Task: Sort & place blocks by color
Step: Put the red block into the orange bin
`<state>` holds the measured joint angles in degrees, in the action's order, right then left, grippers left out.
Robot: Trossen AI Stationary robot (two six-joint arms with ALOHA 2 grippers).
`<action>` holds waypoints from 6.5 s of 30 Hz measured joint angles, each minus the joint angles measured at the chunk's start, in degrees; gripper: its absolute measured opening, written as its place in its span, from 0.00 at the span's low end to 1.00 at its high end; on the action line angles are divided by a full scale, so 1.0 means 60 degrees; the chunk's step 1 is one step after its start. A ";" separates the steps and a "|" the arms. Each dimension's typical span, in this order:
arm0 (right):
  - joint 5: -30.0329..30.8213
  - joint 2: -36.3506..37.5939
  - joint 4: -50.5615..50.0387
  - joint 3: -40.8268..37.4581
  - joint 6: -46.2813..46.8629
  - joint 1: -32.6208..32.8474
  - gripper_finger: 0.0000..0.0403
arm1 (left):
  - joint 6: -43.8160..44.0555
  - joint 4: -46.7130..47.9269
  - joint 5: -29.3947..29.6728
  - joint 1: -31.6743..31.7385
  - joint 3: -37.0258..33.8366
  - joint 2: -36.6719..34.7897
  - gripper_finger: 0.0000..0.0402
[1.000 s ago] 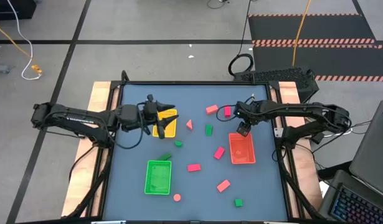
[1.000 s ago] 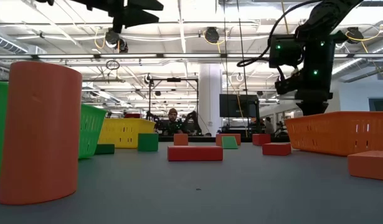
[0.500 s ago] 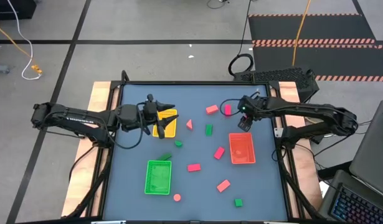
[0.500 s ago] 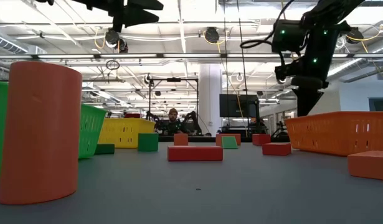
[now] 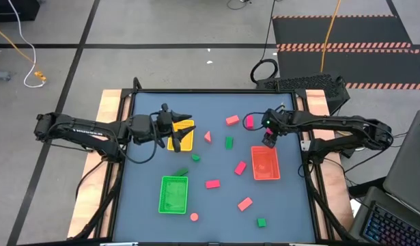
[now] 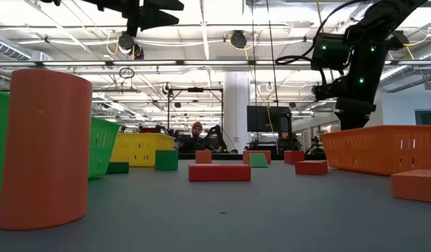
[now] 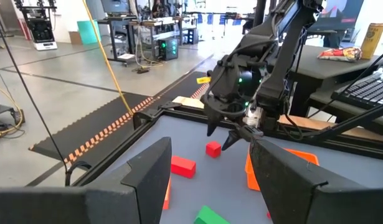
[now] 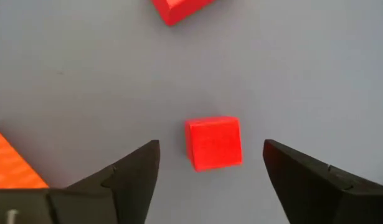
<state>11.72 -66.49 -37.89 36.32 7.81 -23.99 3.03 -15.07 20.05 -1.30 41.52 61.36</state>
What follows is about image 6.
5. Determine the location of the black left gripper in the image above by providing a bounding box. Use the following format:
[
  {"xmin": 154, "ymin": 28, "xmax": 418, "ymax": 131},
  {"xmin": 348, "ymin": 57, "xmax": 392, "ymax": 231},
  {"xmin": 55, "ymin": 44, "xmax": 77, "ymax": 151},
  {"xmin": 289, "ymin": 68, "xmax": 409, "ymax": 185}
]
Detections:
[{"xmin": 80, "ymin": 0, "xmax": 185, "ymax": 38}]

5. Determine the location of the green cube block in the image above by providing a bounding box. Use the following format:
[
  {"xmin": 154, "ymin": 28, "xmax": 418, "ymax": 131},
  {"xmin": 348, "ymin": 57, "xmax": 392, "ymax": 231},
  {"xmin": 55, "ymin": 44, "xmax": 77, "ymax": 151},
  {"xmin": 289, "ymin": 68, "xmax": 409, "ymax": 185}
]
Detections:
[{"xmin": 154, "ymin": 149, "xmax": 179, "ymax": 172}]

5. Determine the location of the small orange block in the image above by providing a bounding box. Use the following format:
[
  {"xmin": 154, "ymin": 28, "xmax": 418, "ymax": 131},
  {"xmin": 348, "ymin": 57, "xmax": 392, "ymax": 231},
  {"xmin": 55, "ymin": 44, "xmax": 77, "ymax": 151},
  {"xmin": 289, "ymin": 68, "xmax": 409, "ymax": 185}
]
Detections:
[{"xmin": 195, "ymin": 149, "xmax": 213, "ymax": 165}]

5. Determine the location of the dark green block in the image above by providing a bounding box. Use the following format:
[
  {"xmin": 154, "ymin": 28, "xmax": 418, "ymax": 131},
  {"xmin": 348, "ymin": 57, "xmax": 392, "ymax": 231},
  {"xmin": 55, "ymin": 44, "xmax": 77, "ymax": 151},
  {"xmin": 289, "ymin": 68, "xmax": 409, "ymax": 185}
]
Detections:
[{"xmin": 105, "ymin": 161, "xmax": 130, "ymax": 175}]

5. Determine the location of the orange rectangular block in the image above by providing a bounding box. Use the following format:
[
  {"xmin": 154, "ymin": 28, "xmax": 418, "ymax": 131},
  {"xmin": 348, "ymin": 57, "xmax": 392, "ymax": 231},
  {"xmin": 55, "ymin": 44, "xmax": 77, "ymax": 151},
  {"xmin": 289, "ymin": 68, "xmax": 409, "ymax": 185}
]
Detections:
[{"xmin": 242, "ymin": 150, "xmax": 272, "ymax": 165}]

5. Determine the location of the long red block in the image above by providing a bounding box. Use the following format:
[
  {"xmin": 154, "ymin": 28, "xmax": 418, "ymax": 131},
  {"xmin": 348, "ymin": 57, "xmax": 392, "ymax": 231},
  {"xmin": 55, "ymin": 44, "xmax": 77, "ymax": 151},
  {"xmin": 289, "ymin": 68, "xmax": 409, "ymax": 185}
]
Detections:
[{"xmin": 188, "ymin": 163, "xmax": 252, "ymax": 183}]

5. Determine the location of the light green wedge block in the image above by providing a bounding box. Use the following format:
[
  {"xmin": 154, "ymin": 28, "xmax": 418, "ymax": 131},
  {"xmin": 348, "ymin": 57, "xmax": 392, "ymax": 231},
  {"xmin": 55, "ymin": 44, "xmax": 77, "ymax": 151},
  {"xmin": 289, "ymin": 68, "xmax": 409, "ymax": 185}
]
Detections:
[{"xmin": 249, "ymin": 153, "xmax": 269, "ymax": 169}]

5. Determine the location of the red cube block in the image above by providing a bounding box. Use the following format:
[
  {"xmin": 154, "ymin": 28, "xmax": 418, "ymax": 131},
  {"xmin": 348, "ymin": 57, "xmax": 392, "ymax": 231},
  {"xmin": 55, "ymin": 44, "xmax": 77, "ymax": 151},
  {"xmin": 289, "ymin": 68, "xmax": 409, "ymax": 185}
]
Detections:
[{"xmin": 283, "ymin": 150, "xmax": 306, "ymax": 165}]

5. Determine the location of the red rectangular block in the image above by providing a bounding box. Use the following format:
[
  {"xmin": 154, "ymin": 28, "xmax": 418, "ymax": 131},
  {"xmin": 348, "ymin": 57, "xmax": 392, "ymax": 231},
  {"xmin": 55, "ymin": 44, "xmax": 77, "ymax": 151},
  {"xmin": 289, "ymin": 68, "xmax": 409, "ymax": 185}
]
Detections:
[{"xmin": 294, "ymin": 160, "xmax": 329, "ymax": 176}]

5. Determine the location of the large orange block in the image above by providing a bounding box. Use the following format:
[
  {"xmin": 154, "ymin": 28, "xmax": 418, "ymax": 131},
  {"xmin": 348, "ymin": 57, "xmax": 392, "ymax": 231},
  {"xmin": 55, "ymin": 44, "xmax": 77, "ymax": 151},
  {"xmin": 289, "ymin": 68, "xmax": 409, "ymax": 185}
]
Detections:
[{"xmin": 390, "ymin": 169, "xmax": 431, "ymax": 204}]

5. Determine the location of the white structural column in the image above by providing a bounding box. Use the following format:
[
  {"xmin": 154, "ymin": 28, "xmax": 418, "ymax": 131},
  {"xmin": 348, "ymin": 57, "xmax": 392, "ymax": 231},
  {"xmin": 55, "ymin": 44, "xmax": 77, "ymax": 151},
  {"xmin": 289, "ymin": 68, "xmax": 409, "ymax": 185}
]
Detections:
[{"xmin": 223, "ymin": 71, "xmax": 251, "ymax": 153}]

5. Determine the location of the person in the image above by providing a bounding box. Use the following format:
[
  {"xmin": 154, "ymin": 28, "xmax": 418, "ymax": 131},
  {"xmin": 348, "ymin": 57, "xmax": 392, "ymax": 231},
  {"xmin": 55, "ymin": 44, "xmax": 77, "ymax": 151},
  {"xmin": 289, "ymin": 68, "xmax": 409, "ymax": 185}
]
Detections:
[{"xmin": 179, "ymin": 121, "xmax": 211, "ymax": 154}]

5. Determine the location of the yellow plastic basket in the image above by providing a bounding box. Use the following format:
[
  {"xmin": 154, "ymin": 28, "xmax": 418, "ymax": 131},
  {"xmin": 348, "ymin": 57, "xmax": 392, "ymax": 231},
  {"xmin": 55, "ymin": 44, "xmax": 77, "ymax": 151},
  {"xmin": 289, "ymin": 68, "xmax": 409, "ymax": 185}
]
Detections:
[{"xmin": 109, "ymin": 132, "xmax": 177, "ymax": 168}]

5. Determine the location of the green plastic basket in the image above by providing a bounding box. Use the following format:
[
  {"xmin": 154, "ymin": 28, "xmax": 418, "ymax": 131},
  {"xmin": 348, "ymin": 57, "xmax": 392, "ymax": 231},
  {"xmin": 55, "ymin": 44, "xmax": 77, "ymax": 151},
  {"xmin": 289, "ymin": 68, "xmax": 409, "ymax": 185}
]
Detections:
[{"xmin": 0, "ymin": 90, "xmax": 121, "ymax": 201}]

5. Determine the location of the black monitor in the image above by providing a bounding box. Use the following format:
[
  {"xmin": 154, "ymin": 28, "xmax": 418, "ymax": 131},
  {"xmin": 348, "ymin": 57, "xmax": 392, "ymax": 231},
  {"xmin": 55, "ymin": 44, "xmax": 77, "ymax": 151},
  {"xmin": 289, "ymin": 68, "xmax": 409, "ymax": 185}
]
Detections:
[{"xmin": 246, "ymin": 105, "xmax": 293, "ymax": 134}]

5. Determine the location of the orange cylinder block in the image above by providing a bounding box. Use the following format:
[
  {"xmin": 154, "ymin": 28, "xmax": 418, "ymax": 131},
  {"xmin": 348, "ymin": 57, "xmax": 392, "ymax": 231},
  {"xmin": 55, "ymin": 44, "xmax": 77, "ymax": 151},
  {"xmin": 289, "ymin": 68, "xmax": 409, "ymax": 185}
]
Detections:
[{"xmin": 0, "ymin": 68, "xmax": 93, "ymax": 231}]

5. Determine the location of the orange plastic basket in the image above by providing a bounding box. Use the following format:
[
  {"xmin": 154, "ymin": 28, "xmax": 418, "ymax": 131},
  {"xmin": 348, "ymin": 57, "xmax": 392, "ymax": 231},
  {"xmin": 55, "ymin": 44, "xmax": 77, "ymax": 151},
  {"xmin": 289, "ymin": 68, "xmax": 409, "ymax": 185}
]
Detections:
[{"xmin": 319, "ymin": 125, "xmax": 431, "ymax": 176}]

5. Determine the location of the dark framed window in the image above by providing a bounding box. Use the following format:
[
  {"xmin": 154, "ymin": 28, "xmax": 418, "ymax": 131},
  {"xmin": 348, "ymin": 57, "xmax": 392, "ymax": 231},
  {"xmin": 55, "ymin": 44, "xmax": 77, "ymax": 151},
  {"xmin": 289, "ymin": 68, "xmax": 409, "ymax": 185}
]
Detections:
[{"xmin": 414, "ymin": 109, "xmax": 431, "ymax": 126}]

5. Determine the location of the black ceiling cable reel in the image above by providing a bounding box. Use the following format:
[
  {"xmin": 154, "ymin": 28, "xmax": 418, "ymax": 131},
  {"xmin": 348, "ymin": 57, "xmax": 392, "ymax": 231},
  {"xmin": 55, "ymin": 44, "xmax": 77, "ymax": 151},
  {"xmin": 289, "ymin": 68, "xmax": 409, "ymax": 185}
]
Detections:
[
  {"xmin": 132, "ymin": 42, "xmax": 146, "ymax": 61},
  {"xmin": 117, "ymin": 31, "xmax": 135, "ymax": 54},
  {"xmin": 390, "ymin": 29, "xmax": 411, "ymax": 50},
  {"xmin": 230, "ymin": 29, "xmax": 248, "ymax": 50}
]

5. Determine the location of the hanging black cable coil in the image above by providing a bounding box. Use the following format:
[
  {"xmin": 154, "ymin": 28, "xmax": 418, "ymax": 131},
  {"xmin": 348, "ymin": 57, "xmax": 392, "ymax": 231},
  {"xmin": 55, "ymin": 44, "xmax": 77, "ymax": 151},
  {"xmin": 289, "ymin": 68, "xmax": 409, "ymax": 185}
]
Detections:
[{"xmin": 118, "ymin": 66, "xmax": 136, "ymax": 80}]

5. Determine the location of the black metal frame rig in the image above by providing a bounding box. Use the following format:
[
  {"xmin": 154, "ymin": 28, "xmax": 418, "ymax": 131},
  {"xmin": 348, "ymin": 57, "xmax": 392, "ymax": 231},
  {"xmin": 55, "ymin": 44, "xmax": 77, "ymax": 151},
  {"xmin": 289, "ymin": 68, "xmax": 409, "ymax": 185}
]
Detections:
[{"xmin": 167, "ymin": 87, "xmax": 224, "ymax": 152}]

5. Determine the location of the yellow hanging cable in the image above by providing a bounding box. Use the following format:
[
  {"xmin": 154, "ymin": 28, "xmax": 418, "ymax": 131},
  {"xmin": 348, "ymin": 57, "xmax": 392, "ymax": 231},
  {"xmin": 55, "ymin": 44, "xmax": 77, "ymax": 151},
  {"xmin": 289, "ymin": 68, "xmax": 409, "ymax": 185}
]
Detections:
[{"xmin": 255, "ymin": 83, "xmax": 280, "ymax": 155}]

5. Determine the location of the silver ceiling duct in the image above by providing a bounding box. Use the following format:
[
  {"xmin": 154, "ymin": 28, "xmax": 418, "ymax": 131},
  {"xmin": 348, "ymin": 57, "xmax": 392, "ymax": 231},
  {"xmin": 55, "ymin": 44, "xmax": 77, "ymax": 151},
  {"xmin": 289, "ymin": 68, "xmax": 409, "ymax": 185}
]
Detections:
[
  {"xmin": 378, "ymin": 41, "xmax": 431, "ymax": 94},
  {"xmin": 0, "ymin": 34, "xmax": 53, "ymax": 62}
]

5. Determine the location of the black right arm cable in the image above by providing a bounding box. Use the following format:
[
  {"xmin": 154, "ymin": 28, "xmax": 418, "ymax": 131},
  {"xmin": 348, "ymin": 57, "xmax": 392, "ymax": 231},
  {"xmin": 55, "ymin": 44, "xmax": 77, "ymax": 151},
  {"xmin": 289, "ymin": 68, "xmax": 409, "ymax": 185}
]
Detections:
[{"xmin": 275, "ymin": 0, "xmax": 371, "ymax": 67}]

